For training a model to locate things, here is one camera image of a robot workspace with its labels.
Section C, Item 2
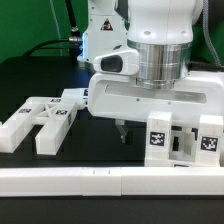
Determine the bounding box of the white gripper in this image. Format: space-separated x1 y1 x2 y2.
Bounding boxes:
88 71 224 143

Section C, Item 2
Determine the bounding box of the white chair back frame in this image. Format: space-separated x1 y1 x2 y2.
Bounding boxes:
0 97 86 155

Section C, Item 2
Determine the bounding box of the white chair seat part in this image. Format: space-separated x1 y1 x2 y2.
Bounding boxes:
143 128 224 168

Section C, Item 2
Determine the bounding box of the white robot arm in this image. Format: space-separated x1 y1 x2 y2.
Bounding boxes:
81 0 224 147

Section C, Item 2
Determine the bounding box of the white marker base plate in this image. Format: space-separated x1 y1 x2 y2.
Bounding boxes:
62 88 88 108

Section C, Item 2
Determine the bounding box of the white front rail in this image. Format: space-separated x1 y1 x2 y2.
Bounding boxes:
0 167 224 197

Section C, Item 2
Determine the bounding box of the black hanging cable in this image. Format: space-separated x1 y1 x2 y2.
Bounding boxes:
64 0 80 38

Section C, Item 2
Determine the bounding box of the black cable on table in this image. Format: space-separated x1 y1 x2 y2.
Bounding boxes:
22 37 83 57

